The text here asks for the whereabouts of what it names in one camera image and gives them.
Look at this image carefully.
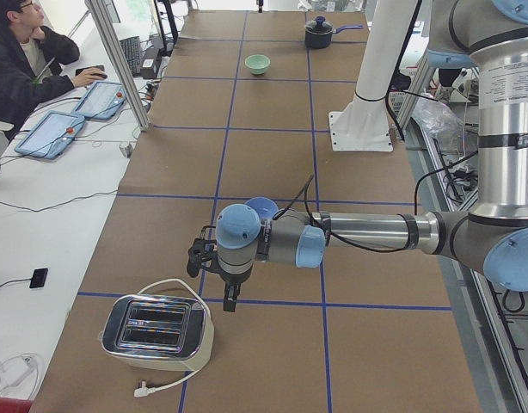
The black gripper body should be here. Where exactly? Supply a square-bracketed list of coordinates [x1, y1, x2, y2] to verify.
[220, 267, 252, 298]

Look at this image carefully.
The blue bowl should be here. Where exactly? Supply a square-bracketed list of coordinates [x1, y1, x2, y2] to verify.
[245, 197, 279, 219]

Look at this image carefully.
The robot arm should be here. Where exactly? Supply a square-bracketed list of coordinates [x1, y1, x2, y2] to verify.
[212, 1, 528, 311]

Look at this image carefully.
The green bowl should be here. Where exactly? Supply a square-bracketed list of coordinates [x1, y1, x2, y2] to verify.
[244, 54, 271, 76]

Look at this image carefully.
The white chrome toaster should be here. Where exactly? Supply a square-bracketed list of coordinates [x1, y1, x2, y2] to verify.
[101, 294, 214, 372]

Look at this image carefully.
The small black square device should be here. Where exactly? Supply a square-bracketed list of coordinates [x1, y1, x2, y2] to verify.
[29, 268, 48, 289]

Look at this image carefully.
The blue teach pendant far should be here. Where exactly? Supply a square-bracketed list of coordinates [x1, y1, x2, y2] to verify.
[72, 81, 126, 120]

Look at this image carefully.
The blue teach pendant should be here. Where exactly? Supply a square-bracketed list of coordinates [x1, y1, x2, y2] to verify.
[15, 111, 85, 159]
[72, 81, 126, 120]

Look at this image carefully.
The blue teach pendant near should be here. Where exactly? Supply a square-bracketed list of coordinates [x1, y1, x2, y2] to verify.
[15, 111, 85, 159]

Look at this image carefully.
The black keyboard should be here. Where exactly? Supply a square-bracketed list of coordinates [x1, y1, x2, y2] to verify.
[119, 36, 142, 77]

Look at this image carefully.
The clear plastic bag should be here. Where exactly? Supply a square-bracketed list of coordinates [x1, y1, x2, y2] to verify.
[412, 100, 464, 151]

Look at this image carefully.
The dark blue lidded saucepan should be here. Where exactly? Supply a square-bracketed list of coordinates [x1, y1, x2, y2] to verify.
[304, 16, 364, 49]

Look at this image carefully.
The seated person in black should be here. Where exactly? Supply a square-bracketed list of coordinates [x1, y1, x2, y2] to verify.
[0, 0, 107, 140]

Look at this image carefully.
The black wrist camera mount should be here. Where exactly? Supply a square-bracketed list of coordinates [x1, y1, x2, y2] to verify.
[187, 237, 220, 278]

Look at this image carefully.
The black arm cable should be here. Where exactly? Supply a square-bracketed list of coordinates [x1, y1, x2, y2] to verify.
[263, 174, 420, 253]

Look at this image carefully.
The white toaster power cord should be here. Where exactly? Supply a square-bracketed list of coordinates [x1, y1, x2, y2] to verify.
[133, 278, 210, 399]

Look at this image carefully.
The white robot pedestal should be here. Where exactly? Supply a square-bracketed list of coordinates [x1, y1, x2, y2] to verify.
[329, 0, 421, 152]

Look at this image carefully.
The aluminium frame post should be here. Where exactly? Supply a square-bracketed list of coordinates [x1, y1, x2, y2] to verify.
[84, 0, 150, 132]

